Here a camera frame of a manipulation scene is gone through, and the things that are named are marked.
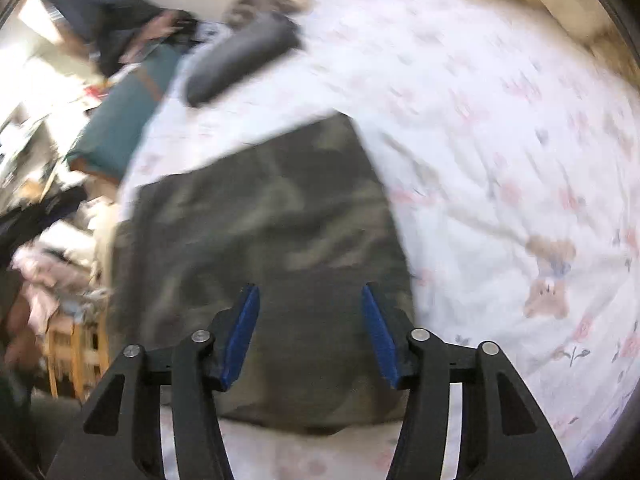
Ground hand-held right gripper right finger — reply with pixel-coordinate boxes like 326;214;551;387
361;282;574;480

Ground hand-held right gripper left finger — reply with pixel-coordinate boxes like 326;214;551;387
47;284;261;480

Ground camouflage pants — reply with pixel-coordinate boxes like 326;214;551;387
112;112;418;436

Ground wooden chair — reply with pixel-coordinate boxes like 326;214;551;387
45;310;111;401

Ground pile of pale clothes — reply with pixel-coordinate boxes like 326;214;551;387
10;200;121;336

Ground white floral bed sheet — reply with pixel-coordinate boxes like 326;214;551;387
117;0;640;480

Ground dark grey cloth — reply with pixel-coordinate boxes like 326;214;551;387
185;12;304;108

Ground dark jacket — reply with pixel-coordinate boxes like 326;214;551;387
40;0;201;78

